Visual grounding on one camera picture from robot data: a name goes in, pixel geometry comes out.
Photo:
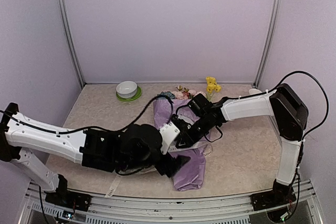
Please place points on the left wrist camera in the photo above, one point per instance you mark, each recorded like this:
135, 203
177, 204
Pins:
169, 132

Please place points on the left aluminium frame post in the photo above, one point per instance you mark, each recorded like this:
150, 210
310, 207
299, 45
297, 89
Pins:
70, 43

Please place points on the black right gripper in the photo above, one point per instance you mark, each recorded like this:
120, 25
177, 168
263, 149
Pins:
190, 139

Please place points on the front aluminium rail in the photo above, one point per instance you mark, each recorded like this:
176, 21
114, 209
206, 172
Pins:
226, 209

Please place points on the cream printed ribbon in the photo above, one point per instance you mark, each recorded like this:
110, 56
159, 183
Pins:
192, 174

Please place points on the purple wrapping paper sheet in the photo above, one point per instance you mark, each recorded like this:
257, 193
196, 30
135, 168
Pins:
162, 111

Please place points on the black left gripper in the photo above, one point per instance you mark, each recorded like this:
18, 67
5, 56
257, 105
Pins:
172, 164

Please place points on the white blue paper cup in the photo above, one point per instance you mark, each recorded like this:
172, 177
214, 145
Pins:
254, 91

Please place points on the right aluminium frame post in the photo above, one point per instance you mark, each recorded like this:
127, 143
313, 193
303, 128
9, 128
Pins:
268, 41

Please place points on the blue hydrangea fake flower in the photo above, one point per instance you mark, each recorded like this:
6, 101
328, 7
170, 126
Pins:
168, 94

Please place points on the white ceramic bowl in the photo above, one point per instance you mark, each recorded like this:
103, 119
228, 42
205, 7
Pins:
126, 89

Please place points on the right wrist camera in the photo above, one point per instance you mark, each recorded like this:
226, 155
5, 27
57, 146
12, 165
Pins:
181, 124

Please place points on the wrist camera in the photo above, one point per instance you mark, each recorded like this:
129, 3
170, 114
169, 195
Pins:
169, 132
181, 124

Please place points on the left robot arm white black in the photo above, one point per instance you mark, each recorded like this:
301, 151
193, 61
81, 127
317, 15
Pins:
126, 152

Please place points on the aluminium frame post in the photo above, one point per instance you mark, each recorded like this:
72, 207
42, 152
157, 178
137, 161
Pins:
70, 43
268, 41

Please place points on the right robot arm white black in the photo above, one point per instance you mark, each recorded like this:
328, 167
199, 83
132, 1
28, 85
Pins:
257, 140

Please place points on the green plate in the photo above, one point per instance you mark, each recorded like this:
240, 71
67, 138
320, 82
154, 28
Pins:
136, 96

